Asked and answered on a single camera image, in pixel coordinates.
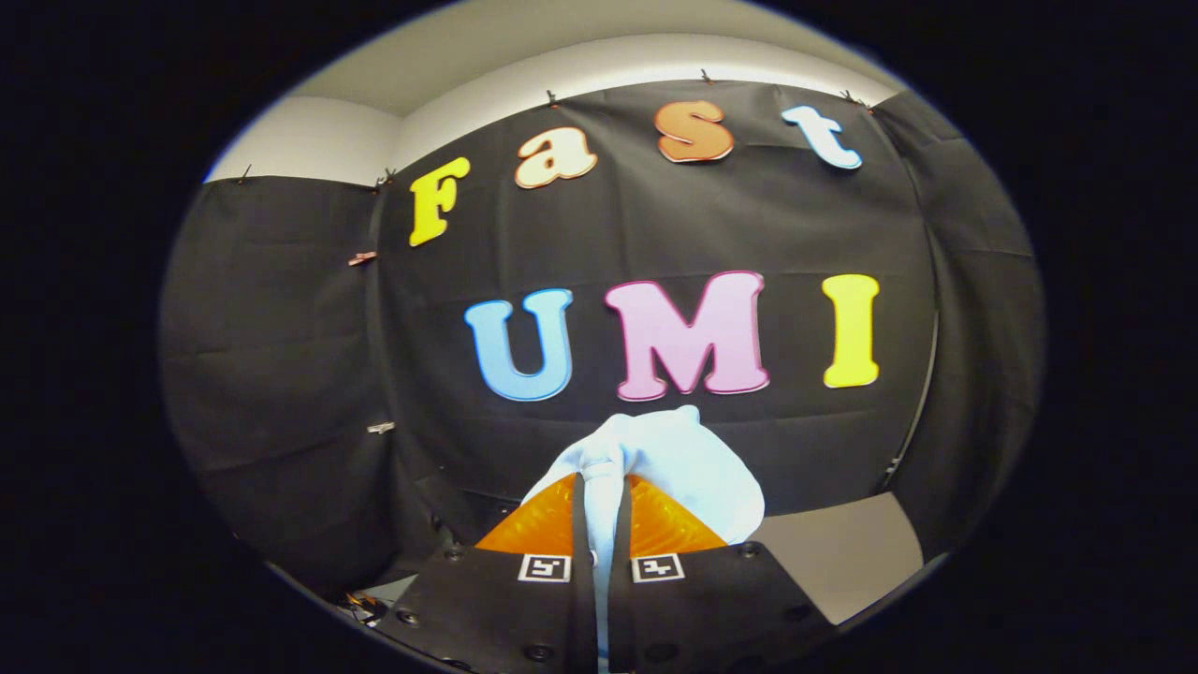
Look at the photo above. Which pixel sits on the white frame pole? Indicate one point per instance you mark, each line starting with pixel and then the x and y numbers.
pixel 925 393

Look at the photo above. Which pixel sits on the light blue polo shirt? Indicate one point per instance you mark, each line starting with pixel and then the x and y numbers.
pixel 674 459

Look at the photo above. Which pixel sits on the black backdrop cloth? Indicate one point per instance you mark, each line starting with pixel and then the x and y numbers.
pixel 655 229

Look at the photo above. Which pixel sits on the row of black clips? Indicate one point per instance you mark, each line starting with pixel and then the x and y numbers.
pixel 551 97

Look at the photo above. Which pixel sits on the red clip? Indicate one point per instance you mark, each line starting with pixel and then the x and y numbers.
pixel 362 257

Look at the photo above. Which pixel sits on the grey table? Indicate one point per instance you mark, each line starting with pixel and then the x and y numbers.
pixel 842 552

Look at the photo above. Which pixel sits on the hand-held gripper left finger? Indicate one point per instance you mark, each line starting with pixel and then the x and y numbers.
pixel 505 608

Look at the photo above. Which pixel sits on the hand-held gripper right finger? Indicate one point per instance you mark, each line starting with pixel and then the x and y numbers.
pixel 711 608

